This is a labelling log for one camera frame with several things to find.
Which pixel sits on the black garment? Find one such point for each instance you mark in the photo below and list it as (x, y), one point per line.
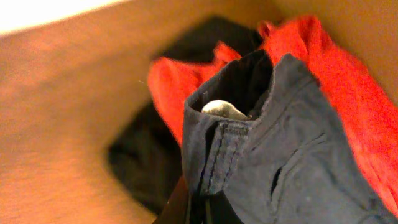
(145, 157)

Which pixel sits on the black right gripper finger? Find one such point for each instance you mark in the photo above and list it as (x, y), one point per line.
(175, 210)

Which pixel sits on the dark navy blue shorts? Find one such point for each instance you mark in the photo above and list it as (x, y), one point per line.
(262, 144)

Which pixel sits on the red t-shirt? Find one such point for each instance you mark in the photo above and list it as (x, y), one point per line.
(369, 117)

